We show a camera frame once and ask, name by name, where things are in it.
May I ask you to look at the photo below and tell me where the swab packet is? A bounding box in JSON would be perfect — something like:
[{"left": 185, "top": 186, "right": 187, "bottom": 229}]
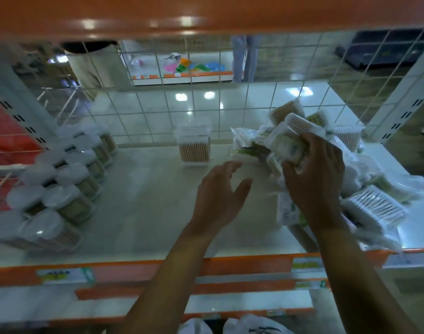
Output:
[{"left": 267, "top": 113, "right": 325, "bottom": 168}]

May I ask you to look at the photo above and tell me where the plain white price label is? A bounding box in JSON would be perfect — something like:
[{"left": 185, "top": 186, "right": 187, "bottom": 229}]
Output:
[{"left": 385, "top": 253, "right": 424, "bottom": 269}]

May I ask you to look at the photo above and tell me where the price label green arrow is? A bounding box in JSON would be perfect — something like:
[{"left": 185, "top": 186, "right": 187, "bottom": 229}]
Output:
[{"left": 36, "top": 267, "right": 97, "bottom": 286}]

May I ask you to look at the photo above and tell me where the white shelf board orange rim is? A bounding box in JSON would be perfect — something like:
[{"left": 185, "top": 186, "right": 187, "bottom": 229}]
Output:
[
  {"left": 0, "top": 287, "right": 320, "bottom": 330},
  {"left": 74, "top": 271, "right": 334, "bottom": 310},
  {"left": 0, "top": 0, "right": 424, "bottom": 43}
]

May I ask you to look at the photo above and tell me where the person's right forearm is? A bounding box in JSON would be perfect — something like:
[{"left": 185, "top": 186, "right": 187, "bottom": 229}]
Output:
[{"left": 314, "top": 222, "right": 422, "bottom": 334}]

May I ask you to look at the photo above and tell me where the distant white orange shelf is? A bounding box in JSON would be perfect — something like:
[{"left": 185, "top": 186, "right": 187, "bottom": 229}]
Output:
[{"left": 121, "top": 39, "right": 246, "bottom": 87}]

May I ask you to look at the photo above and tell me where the white slotted end post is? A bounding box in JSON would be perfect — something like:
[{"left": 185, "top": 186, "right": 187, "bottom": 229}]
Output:
[{"left": 366, "top": 41, "right": 424, "bottom": 146}]

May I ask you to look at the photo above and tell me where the person's left forearm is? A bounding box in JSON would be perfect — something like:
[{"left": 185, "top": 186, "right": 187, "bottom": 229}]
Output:
[{"left": 120, "top": 225, "right": 212, "bottom": 334}]

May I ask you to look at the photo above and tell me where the person's left hand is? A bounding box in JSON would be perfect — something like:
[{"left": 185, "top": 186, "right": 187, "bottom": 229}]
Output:
[{"left": 191, "top": 161, "right": 254, "bottom": 238}]

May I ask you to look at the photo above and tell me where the person's right hand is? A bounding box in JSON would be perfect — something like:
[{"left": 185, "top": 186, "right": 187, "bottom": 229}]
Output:
[{"left": 281, "top": 132, "right": 347, "bottom": 234}]

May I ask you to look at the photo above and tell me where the pile of cotton swab packs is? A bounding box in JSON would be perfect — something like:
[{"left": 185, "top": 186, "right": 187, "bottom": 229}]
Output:
[{"left": 231, "top": 99, "right": 424, "bottom": 253}]

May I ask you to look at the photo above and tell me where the white wire basket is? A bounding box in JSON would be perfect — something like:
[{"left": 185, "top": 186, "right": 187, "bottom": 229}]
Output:
[{"left": 0, "top": 163, "right": 33, "bottom": 213}]

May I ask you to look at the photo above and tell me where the green plastic item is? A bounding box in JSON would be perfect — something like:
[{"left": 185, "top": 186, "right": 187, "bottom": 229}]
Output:
[{"left": 176, "top": 63, "right": 203, "bottom": 74}]

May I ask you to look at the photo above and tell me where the person's white garment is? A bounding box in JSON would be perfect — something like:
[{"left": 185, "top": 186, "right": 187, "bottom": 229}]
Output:
[{"left": 177, "top": 315, "right": 297, "bottom": 334}]

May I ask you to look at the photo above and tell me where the white slotted shelf post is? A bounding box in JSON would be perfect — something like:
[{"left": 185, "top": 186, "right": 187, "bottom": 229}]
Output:
[{"left": 0, "top": 48, "right": 57, "bottom": 151}]

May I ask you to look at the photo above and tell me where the white shelf orange rail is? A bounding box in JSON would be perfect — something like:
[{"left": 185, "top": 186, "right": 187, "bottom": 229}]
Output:
[{"left": 0, "top": 141, "right": 424, "bottom": 288}]

